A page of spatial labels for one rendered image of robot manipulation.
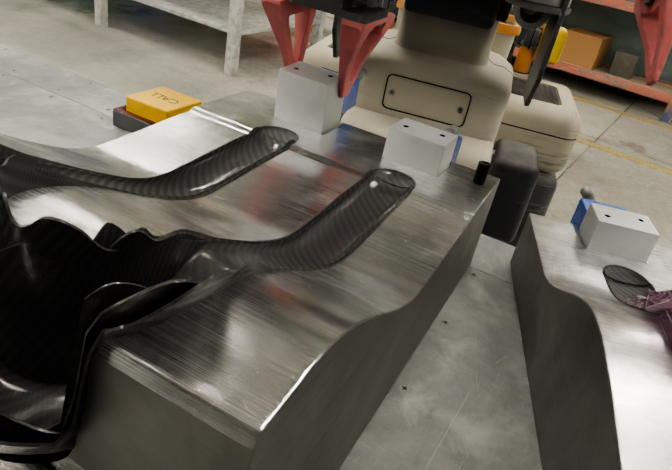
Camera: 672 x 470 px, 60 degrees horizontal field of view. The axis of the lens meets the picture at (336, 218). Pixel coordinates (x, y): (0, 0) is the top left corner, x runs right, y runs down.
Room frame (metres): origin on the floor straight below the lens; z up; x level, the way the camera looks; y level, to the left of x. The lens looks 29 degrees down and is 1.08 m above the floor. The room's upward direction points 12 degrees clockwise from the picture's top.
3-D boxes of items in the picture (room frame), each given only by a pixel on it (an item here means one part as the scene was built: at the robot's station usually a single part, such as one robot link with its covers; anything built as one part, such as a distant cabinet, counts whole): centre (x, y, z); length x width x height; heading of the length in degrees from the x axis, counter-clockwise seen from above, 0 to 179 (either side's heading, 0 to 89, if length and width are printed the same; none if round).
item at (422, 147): (0.51, -0.07, 0.89); 0.13 x 0.05 x 0.05; 158
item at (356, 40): (0.51, 0.03, 0.97); 0.07 x 0.07 x 0.09; 69
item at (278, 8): (0.52, 0.05, 0.97); 0.07 x 0.07 x 0.09; 69
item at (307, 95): (0.55, 0.03, 0.91); 0.13 x 0.05 x 0.05; 158
